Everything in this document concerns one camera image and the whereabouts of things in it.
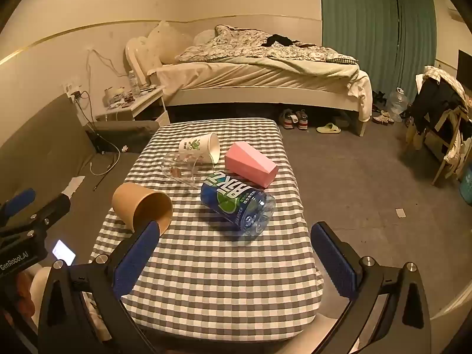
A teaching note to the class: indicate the clear glass cup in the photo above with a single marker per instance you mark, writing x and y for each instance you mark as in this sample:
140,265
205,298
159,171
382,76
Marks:
177,171

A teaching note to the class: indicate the pile of clothes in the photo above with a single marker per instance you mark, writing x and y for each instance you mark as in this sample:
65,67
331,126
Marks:
438,96

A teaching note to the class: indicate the lit smartphone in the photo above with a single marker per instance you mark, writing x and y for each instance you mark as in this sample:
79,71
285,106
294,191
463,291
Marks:
64,252

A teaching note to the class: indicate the black television screen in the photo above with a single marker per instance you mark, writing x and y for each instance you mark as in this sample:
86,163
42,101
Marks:
465,68

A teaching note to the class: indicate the teal curtain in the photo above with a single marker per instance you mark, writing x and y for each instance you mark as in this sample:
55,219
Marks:
361,11

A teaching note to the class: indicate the small white paper scrap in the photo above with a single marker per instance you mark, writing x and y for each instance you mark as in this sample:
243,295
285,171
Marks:
400,212

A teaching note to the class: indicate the white shoes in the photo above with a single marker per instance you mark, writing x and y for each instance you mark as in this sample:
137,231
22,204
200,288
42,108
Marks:
382,118

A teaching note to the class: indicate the cream bed sheet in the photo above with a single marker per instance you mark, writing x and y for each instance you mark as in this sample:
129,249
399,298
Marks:
258,72

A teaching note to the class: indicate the black garment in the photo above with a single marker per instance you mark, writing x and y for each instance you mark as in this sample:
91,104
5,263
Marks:
278,40

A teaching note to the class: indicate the cream pillow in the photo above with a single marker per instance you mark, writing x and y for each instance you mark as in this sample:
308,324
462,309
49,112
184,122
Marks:
166,44

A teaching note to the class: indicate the white paper sheet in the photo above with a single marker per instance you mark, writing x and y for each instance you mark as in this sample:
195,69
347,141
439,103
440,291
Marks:
73,186

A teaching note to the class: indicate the floral quilt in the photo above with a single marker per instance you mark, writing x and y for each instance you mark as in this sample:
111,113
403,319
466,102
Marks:
236,42

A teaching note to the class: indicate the grey sneaker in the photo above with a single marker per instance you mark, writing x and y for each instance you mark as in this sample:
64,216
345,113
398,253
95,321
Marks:
302,120
287,120

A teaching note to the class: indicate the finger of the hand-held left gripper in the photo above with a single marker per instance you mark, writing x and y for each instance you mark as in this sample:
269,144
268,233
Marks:
20,199
48,212

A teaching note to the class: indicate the white nightstand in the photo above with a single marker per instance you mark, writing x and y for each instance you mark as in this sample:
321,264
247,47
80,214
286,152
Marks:
143,105

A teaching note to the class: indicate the blue water barrel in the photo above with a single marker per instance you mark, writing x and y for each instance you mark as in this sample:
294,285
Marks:
467,186

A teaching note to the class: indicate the large clear water jug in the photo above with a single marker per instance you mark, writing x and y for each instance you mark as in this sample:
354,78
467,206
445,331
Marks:
397,103

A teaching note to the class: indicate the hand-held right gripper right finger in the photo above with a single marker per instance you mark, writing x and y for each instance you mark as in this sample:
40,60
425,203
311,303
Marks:
333,261

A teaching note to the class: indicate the pink angular cup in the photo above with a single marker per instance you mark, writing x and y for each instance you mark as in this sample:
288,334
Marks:
247,164

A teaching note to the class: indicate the checkered cloth table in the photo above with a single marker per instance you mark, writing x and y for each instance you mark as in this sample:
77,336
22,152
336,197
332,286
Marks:
221,276

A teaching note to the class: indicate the wooden chair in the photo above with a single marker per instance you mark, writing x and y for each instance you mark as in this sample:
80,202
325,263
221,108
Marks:
448,143

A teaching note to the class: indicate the brown paper cup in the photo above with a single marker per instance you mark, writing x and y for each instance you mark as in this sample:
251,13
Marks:
132,201

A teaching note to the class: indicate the clear plastic bottle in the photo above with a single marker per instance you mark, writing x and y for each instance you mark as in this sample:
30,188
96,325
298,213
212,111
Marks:
133,83

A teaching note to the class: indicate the white round container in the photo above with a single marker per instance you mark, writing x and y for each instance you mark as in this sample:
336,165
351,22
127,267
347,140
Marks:
112,96

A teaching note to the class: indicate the bed with blankets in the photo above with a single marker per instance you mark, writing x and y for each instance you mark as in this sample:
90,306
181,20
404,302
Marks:
258,97

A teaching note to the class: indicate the wall power outlet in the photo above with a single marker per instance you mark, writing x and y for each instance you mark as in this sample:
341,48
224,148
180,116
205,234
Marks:
72,87

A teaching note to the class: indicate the pale green slipper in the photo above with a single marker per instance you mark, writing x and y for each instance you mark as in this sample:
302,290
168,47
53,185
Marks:
328,128

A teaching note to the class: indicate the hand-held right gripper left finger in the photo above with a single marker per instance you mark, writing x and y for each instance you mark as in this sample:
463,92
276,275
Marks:
135,260

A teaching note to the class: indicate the white printed paper cup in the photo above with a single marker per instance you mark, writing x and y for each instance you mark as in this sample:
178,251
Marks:
197,145

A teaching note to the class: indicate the blue plastic bottle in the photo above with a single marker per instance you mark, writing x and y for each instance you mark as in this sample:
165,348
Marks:
228,201

